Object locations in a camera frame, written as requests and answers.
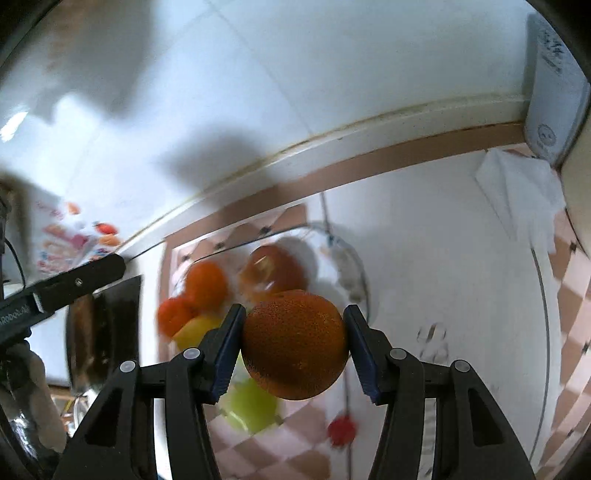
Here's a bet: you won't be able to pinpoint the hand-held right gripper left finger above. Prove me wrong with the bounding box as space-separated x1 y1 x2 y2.
53 304 247 480

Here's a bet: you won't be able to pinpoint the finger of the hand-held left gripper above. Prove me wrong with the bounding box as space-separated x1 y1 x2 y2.
30 254 127 315

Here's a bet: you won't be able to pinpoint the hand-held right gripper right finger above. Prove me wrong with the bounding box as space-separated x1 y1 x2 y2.
343 304 536 480

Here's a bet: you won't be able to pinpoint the yellow pear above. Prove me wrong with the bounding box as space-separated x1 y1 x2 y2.
173 314 225 352

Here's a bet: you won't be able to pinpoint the red-brown apple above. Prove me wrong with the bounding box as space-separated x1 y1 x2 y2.
157 296 199 337

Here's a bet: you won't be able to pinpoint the orange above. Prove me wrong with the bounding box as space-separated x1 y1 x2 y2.
184 261 230 311
241 290 350 401

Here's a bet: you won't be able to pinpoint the dark red apple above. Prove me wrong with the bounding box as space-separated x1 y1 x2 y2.
238 244 309 303

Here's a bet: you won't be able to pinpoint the oval patterned plate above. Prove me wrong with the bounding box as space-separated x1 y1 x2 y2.
166 220 371 324

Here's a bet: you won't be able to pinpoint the green apple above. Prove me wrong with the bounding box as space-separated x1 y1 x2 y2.
222 355 282 435

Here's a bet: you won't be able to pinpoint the black gas stove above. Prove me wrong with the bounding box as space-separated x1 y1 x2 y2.
92 276 142 385

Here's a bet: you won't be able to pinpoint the red cherry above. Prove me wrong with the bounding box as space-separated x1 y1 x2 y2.
327 414 359 448

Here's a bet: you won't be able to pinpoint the checkered printed tablecloth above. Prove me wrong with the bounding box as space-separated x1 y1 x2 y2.
159 122 591 480

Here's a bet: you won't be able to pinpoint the white tissue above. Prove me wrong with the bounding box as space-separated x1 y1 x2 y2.
475 148 568 254

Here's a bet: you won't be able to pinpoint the cream utensil holder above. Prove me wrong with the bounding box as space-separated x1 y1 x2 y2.
560 85 591 259

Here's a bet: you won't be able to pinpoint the white spray can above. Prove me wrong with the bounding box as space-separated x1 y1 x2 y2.
523 13 591 168

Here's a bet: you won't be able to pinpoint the colourful wall sticker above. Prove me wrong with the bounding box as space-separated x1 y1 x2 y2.
32 198 123 278

